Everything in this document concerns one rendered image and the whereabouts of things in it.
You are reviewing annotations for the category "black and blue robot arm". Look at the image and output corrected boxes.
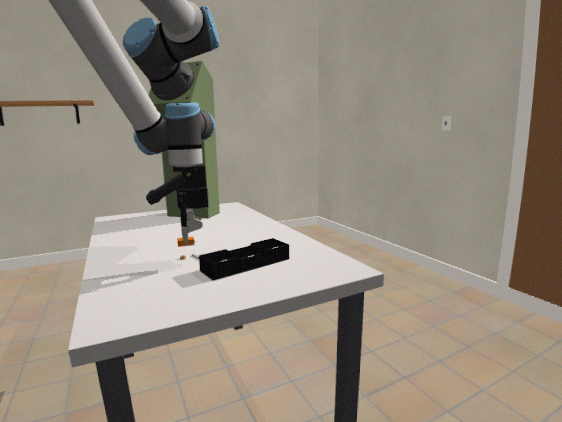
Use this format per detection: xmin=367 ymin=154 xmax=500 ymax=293
xmin=49 ymin=0 xmax=219 ymax=205

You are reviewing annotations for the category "orange rectangular block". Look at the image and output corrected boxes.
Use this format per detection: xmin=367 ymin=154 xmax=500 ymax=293
xmin=177 ymin=237 xmax=195 ymax=247

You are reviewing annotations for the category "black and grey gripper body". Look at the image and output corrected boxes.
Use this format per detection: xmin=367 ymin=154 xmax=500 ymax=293
xmin=173 ymin=166 xmax=209 ymax=209

